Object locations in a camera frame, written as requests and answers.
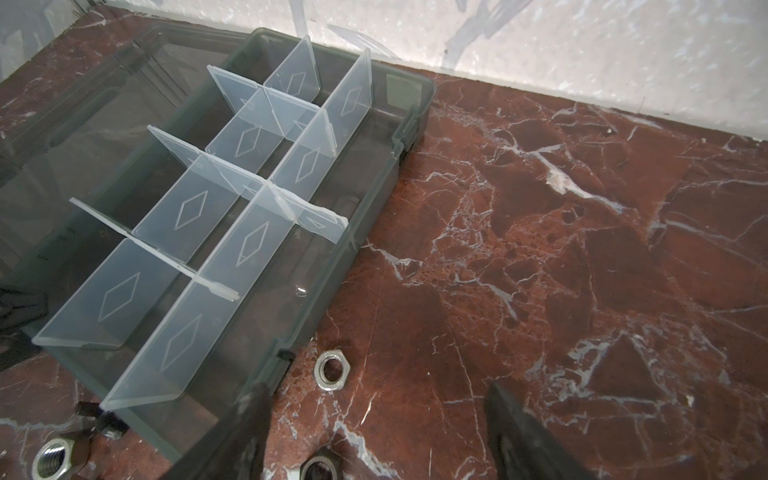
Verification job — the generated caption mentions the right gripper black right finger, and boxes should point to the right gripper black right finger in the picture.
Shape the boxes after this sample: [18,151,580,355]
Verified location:
[484,383,595,480]

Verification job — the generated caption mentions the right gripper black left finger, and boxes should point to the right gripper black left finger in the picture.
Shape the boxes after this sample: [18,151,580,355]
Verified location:
[162,383,272,480]

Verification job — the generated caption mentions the grey plastic organizer box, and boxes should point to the grey plastic organizer box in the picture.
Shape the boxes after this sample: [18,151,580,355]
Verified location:
[1,22,435,461]

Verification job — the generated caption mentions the black hex nut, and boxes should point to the black hex nut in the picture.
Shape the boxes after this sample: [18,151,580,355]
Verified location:
[299,446,343,480]

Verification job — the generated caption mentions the large silver hex nut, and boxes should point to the large silver hex nut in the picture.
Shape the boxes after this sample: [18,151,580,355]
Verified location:
[31,437,90,480]

